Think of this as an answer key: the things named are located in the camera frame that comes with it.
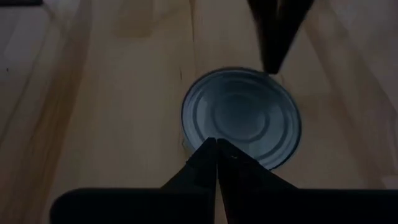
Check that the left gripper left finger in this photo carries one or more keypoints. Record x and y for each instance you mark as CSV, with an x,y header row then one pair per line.
x,y
196,186

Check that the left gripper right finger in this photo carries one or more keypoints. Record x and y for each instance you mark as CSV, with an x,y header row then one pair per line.
x,y
248,186

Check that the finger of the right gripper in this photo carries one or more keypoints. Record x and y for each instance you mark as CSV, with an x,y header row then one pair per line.
x,y
289,25
267,31

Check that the green label tuna can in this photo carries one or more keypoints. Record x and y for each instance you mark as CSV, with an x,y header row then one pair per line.
x,y
239,109

